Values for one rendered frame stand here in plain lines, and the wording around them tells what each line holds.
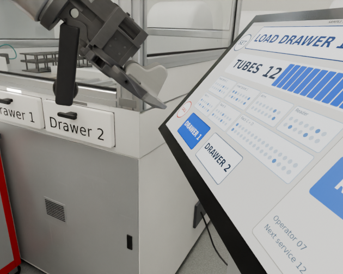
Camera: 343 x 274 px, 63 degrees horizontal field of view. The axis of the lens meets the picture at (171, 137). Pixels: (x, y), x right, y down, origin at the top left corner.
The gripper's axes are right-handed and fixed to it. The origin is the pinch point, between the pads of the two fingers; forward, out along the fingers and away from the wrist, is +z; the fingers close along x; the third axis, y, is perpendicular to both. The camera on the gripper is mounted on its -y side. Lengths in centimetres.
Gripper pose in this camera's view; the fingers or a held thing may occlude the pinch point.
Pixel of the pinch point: (157, 106)
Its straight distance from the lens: 46.1
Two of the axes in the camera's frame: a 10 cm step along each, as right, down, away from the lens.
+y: 6.6, -7.4, -1.4
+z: 7.2, 5.7, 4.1
